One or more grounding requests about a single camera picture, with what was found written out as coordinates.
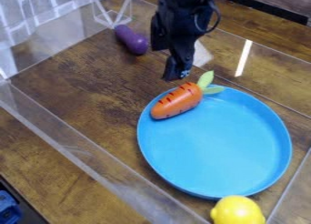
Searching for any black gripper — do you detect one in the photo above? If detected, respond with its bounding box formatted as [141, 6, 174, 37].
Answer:
[151, 0, 222, 81]

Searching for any orange toy carrot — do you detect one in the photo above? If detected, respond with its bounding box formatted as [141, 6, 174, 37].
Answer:
[151, 71, 225, 119]

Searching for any purple toy eggplant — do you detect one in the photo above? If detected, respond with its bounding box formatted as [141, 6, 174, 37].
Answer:
[115, 25, 149, 55]

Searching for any blue round tray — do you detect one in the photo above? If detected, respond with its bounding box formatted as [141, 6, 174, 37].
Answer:
[138, 87, 293, 199]

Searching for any yellow toy lemon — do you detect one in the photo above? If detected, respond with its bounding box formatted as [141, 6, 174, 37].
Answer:
[210, 195, 266, 224]

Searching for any blue object at corner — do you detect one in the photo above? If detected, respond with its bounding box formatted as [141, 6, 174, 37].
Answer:
[0, 190, 22, 224]

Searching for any clear acrylic enclosure wall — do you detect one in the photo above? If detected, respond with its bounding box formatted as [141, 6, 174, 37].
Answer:
[0, 0, 311, 224]

